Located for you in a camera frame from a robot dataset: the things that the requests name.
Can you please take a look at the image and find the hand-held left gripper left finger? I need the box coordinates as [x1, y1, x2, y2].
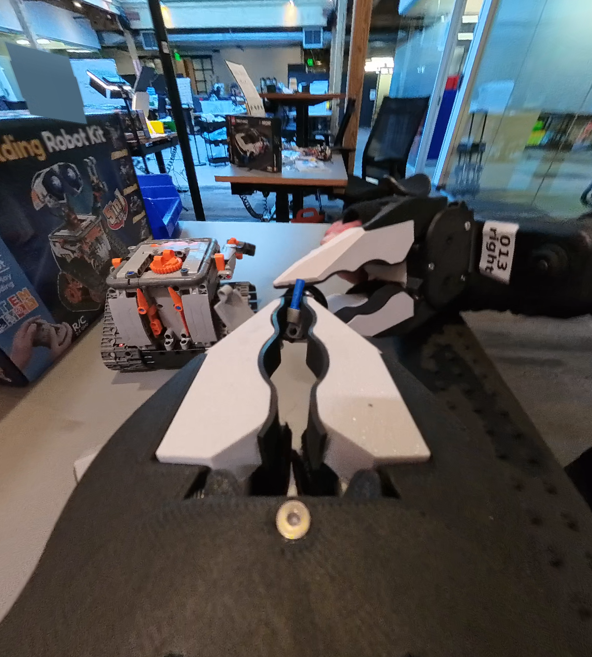
[156, 298, 288, 481]

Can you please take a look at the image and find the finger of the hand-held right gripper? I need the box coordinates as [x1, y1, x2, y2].
[273, 220, 418, 291]
[323, 286, 420, 339]

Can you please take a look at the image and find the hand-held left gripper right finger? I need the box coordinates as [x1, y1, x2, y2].
[302, 298, 432, 481]

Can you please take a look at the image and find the blue plastic pin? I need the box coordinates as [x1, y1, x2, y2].
[282, 279, 308, 340]

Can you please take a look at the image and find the person's right hand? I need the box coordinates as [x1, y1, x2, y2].
[322, 219, 365, 240]

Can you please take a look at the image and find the wooden table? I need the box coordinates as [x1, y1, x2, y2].
[214, 152, 351, 222]

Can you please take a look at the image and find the grey orange tracked toy robot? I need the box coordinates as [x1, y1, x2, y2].
[100, 237, 260, 373]

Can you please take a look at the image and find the black office chair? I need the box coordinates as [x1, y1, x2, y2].
[362, 95, 433, 188]

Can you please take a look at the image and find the black toy car box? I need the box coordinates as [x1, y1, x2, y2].
[223, 112, 285, 174]

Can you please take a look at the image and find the black dimpled mat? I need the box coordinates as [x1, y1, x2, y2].
[404, 313, 592, 657]

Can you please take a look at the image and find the wooden pillar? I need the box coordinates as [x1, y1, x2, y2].
[339, 0, 376, 177]

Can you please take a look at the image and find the blue plastic storage bin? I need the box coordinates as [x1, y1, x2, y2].
[136, 172, 185, 240]

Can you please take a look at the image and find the black metal pole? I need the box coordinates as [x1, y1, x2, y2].
[146, 0, 207, 222]

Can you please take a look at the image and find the blue robot kit box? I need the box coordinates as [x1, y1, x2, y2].
[0, 110, 154, 387]

